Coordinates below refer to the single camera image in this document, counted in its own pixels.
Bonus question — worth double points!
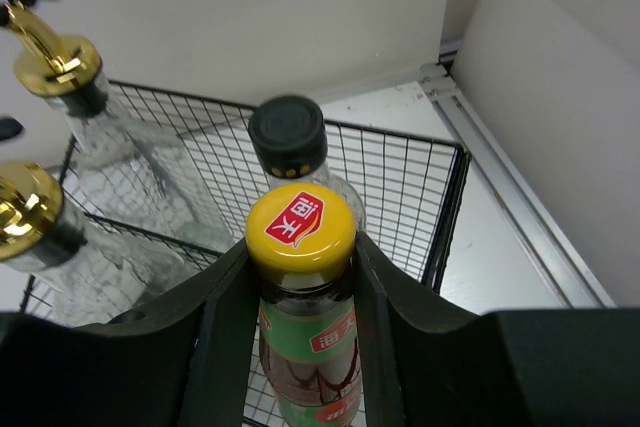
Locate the black-capped dark sauce bottle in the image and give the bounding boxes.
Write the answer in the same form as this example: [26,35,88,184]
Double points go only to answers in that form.
[248,94,366,231]

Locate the aluminium frame rail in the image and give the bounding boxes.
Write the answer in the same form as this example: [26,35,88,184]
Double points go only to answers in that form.
[419,40,616,312]

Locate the green-label brown sauce bottle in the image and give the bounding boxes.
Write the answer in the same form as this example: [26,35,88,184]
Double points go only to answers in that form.
[245,183,362,426]

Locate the black wire rack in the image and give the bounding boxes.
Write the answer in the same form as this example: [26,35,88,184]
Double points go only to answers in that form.
[19,79,472,427]

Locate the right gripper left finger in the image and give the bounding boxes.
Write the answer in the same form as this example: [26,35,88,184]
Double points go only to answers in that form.
[1,242,259,426]

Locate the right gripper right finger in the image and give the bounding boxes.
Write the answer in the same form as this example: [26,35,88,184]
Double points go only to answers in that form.
[354,234,639,426]

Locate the clear square glass bottle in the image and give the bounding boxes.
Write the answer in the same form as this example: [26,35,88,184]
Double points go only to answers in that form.
[1,0,233,253]

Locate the gold-capped oil dispenser bottle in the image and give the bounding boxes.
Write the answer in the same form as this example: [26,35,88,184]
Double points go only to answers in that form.
[1,160,196,326]

